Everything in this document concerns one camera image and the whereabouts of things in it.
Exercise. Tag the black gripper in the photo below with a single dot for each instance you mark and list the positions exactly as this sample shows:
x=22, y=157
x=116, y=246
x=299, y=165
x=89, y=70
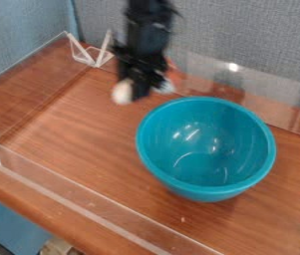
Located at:
x=140, y=52

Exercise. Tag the white brown toy mushroom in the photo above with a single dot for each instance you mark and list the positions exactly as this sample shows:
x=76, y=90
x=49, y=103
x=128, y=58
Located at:
x=128, y=71

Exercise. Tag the blue plastic bowl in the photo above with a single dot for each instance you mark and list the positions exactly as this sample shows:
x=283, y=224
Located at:
x=207, y=147

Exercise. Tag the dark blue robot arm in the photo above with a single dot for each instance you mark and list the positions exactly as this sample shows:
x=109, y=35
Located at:
x=148, y=19

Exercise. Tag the clear acrylic left barrier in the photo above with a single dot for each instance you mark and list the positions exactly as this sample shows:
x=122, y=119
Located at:
x=33, y=81

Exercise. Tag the clear acrylic barrier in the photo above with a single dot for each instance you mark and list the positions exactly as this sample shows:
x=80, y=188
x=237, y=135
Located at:
x=94, y=207
x=33, y=81
x=270, y=95

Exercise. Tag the clear acrylic back barrier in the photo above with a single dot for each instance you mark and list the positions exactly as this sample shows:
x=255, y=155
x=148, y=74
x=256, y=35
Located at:
x=270, y=95

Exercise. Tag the clear acrylic front barrier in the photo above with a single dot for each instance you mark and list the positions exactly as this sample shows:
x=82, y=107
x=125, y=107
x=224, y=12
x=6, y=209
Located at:
x=94, y=207

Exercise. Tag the clear acrylic corner bracket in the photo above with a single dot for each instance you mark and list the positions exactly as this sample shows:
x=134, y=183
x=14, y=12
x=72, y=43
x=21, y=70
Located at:
x=92, y=56

